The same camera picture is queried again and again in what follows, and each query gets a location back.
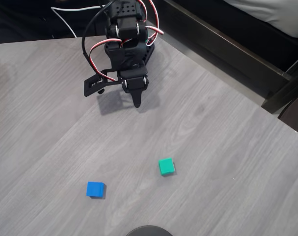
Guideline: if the blue cube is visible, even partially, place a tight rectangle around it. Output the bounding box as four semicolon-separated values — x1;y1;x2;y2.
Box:
86;181;107;199

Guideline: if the black cable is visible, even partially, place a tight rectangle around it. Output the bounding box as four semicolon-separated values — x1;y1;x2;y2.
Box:
81;0;115;74

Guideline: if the black round base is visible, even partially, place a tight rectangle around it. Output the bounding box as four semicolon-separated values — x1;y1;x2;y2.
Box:
125;225;174;236

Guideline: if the white mattress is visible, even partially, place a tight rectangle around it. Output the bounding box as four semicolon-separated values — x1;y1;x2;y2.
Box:
223;0;298;39

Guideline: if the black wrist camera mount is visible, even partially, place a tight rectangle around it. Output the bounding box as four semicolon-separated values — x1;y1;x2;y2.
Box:
83;69;120;97

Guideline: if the dark round stool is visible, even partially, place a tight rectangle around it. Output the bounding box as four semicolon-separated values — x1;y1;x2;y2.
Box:
277;94;298;138

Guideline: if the dark wooden bed frame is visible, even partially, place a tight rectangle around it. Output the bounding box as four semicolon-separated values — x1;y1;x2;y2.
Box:
161;0;298;114

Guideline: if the green cube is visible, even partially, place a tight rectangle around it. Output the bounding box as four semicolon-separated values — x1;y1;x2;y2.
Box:
158;157;176;177

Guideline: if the red white servo wire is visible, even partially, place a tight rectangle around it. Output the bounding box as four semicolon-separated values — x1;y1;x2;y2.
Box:
89;38;123;82
136;0;165;47

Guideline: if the white cable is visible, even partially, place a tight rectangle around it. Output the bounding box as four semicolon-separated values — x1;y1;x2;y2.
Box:
51;4;107;39

